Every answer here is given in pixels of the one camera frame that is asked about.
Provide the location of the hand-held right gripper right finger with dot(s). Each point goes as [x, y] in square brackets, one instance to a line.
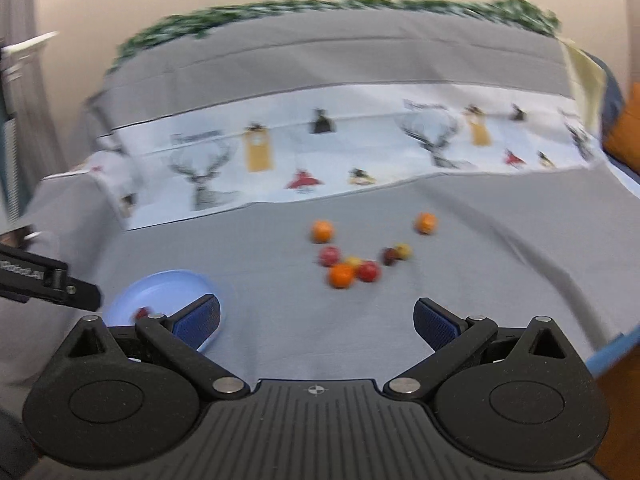
[435, 325]

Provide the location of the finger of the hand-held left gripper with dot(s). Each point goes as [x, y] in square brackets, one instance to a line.
[82, 297]

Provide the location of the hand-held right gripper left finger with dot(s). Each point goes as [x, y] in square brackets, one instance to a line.
[197, 321]

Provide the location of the light blue plate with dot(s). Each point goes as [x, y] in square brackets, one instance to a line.
[155, 287]

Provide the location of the dark red jujube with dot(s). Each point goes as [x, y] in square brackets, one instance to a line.
[142, 313]

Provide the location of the small yellow-green fruit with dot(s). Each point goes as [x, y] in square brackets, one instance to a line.
[403, 251]
[353, 261]

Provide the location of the dark brown jujube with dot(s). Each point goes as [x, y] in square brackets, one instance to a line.
[389, 256]

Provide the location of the red candy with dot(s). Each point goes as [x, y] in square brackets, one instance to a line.
[369, 271]
[329, 255]

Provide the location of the small bare orange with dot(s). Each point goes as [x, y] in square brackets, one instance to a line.
[321, 230]
[425, 222]

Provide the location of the orange pastry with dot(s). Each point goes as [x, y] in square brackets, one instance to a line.
[341, 276]

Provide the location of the light blue cloth edge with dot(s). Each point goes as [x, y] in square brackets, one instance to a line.
[615, 350]

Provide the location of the wooden furniture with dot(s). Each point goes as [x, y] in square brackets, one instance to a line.
[622, 410]

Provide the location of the white cabinet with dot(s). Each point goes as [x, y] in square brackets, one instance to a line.
[22, 60]

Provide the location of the orange pillow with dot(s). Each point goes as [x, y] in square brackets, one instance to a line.
[627, 130]

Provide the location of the green patterned blanket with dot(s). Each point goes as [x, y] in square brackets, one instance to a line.
[170, 27]

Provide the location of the cream cloth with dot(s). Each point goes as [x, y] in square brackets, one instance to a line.
[582, 75]

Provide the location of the blue pillow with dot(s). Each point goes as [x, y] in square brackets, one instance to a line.
[611, 90]

